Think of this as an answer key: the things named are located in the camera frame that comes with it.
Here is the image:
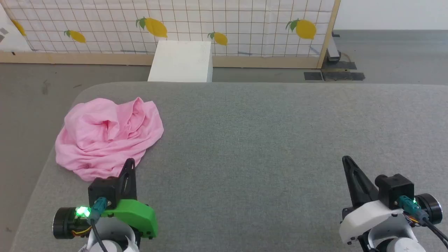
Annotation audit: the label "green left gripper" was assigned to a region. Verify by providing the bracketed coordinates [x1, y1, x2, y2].
[101, 158, 159, 239]

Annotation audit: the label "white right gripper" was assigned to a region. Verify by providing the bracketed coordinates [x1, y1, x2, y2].
[338, 156, 410, 245]

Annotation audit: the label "pink cloth shorts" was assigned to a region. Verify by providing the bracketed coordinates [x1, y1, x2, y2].
[55, 97, 165, 182]

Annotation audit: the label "black floor tape under foot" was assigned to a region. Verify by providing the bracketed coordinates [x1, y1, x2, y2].
[322, 61, 357, 70]

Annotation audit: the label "white box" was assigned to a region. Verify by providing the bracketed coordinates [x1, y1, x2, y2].
[147, 40, 213, 83]

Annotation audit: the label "grey metal screen foot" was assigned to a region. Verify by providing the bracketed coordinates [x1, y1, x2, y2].
[327, 31, 341, 64]

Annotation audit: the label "lemon print partition screen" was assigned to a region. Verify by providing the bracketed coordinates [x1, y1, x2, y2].
[0, 0, 342, 69]

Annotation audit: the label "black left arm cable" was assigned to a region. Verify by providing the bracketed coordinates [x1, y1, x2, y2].
[87, 197, 110, 252]

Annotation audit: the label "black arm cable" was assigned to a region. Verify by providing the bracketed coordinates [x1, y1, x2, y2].
[398, 196, 448, 250]
[87, 197, 110, 252]

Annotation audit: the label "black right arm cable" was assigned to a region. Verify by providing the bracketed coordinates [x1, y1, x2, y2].
[398, 196, 448, 250]

